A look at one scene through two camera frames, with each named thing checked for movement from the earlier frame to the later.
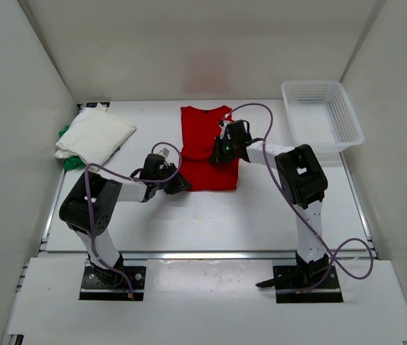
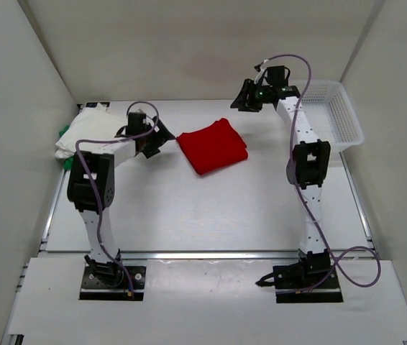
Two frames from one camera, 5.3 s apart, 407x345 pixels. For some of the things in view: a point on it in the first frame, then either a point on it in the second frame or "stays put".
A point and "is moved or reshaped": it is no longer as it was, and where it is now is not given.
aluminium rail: [208, 256] stays put
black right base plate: [316, 284] stays put
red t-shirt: [200, 129] is moved or reshaped
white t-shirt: [93, 135] stays put
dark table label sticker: [95, 104] stays put
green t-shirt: [72, 162] stays put
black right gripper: [219, 156] -> [246, 102]
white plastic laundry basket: [321, 114] stays put
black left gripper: [179, 185] -> [162, 136]
